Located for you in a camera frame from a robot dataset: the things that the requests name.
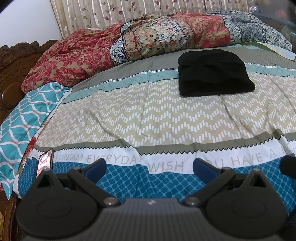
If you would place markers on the red and blue patchwork quilt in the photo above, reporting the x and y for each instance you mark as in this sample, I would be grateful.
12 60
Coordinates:
97 48

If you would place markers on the teal and white patterned pillow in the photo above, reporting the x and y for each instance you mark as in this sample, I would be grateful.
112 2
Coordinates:
25 115

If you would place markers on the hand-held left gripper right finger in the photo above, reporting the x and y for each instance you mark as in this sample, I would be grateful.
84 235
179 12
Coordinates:
203 168

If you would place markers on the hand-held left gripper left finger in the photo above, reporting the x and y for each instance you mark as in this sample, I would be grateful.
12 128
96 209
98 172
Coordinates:
96 168

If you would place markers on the black pants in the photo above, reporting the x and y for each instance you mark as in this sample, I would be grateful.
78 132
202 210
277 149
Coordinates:
212 74

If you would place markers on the beige leaf-print curtain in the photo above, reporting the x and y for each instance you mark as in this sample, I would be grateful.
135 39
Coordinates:
111 14

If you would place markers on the dark carved wooden headboard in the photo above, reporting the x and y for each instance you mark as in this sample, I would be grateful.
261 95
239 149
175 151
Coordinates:
13 69

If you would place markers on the smartphone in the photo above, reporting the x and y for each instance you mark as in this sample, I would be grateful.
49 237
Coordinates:
45 162

